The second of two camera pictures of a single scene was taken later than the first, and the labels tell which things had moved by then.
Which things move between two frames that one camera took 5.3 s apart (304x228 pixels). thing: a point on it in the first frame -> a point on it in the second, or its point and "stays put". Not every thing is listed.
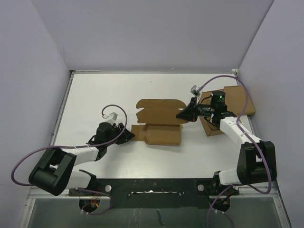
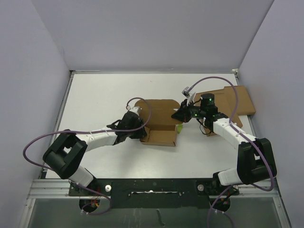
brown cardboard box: x=163 y=127 stays put
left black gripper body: x=115 y=132 -> x=137 y=134
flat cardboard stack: x=235 y=100 stays put
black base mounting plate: x=157 y=193 stays put
